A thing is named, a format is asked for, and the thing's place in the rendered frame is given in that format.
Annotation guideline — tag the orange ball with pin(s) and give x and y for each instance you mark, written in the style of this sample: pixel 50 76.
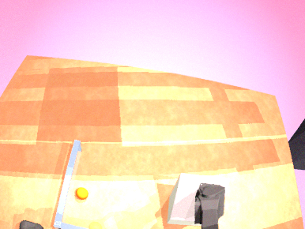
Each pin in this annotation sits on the orange ball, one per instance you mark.
pixel 82 193

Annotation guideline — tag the translucent yellow ball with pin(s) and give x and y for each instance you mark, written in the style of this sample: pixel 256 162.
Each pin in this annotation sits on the translucent yellow ball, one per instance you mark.
pixel 94 225

